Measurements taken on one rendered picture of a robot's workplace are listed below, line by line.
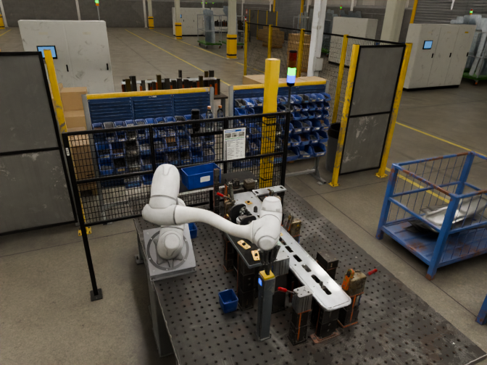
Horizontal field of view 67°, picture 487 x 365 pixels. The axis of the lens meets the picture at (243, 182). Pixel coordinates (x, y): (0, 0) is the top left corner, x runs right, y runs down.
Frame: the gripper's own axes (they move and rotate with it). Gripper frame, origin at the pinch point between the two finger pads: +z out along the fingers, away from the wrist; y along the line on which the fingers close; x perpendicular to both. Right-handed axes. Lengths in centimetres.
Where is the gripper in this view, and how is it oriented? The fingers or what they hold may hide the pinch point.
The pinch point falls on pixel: (267, 268)
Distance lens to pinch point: 195.6
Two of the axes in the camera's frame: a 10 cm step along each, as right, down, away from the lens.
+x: -4.0, -4.1, 8.2
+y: 9.2, -1.6, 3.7
